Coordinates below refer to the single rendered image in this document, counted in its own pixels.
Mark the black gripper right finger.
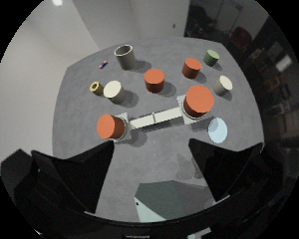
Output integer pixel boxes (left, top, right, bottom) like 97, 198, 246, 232
188, 138, 264, 202

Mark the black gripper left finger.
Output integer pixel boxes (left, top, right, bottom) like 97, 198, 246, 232
30, 140, 115, 214

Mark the brown cup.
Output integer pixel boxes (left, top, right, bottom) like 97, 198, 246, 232
182, 85, 214, 119
181, 57, 201, 80
145, 69, 164, 95
97, 115, 126, 139

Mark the green cylinder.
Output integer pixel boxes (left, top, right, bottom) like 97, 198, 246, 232
202, 49, 220, 67

